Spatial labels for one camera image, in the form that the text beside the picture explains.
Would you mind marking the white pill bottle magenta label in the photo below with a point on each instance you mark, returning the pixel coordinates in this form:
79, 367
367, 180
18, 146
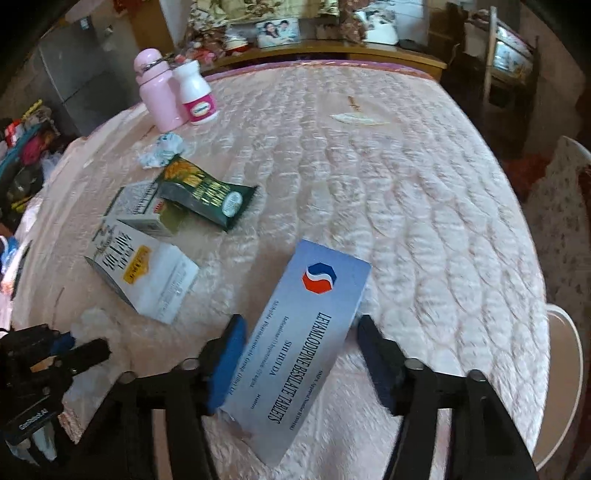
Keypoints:
196, 99

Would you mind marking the wooden headboard shelf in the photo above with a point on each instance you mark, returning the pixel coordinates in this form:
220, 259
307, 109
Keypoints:
346, 53

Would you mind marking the clear plastic wrapper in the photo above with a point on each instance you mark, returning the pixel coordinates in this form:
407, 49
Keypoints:
99, 321

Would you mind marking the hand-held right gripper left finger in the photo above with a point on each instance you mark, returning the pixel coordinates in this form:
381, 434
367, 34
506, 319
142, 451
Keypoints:
226, 364

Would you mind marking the pile of colourful clothes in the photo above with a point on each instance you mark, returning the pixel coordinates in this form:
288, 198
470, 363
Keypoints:
25, 152

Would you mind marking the dark wooden cabinet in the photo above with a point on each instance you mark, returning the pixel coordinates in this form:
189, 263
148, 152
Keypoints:
466, 92

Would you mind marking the white paper bag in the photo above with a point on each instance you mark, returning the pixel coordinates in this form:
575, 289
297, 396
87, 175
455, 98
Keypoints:
383, 27

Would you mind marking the green and white medicine box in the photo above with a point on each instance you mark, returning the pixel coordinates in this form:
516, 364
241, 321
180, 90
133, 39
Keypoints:
138, 207

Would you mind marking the silver blue medicine box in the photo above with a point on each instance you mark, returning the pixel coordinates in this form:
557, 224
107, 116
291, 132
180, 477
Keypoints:
300, 332

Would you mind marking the red and white bowl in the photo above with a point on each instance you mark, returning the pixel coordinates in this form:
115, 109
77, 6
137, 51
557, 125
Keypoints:
236, 44

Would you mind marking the floral chair cloth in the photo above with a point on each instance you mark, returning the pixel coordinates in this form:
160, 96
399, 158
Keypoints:
563, 217

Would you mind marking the white plastic chair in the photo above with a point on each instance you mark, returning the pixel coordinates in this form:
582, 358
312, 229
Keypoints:
565, 383

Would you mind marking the gold floral wall hanging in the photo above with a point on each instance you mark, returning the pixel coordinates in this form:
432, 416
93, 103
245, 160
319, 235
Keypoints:
263, 9

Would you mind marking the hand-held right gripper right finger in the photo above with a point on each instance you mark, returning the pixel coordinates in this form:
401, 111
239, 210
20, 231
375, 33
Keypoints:
378, 364

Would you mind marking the green snack packet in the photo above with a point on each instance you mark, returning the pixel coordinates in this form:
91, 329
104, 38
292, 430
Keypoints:
207, 194

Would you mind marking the pile of small household items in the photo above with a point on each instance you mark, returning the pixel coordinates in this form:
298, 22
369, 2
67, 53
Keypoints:
207, 46

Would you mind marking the grey refrigerator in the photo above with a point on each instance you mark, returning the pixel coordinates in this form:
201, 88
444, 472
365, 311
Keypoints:
92, 60

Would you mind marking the framed photo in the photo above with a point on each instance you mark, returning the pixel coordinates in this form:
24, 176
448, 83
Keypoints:
277, 32

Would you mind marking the crumpled white paper wrapper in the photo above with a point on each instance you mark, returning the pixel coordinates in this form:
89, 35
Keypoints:
161, 150

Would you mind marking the pink insulated bottle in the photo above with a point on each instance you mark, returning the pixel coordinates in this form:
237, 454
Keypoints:
159, 99

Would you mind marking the white box yellow label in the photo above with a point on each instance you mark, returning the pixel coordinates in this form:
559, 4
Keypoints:
147, 277

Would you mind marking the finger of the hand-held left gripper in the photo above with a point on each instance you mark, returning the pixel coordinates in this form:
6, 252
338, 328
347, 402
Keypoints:
90, 353
62, 345

